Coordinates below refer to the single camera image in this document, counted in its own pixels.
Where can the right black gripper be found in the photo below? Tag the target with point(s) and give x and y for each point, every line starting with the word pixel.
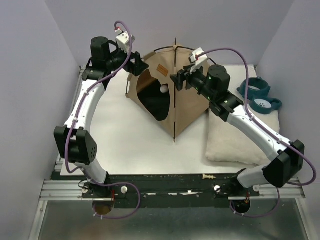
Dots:
pixel 181 76

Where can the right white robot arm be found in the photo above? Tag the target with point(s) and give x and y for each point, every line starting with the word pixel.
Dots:
pixel 285 155

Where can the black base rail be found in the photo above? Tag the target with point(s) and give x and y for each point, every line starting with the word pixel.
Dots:
pixel 167 191

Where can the black tent pole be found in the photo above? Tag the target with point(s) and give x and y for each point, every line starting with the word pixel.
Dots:
pixel 160 49
pixel 175 90

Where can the teal double pet bowl stand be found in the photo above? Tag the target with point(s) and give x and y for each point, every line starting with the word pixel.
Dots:
pixel 259 101

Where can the beige black pet tent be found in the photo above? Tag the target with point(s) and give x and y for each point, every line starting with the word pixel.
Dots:
pixel 155 92

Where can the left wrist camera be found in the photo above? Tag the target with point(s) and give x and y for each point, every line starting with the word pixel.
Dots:
pixel 122 40

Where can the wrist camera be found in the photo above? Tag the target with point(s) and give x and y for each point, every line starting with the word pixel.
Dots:
pixel 122 40
pixel 197 58

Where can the white fluffy cushion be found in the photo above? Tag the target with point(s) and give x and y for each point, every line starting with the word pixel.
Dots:
pixel 226 143

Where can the white chess piece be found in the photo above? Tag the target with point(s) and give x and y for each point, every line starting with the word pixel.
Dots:
pixel 209 177

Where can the white pompom toy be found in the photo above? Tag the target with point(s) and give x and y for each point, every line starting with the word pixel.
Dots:
pixel 164 89

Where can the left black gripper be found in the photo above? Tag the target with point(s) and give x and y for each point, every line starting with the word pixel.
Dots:
pixel 138 67

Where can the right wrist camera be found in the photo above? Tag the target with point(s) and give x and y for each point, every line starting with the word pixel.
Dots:
pixel 197 58

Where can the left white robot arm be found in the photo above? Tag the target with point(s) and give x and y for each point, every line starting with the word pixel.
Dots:
pixel 74 140

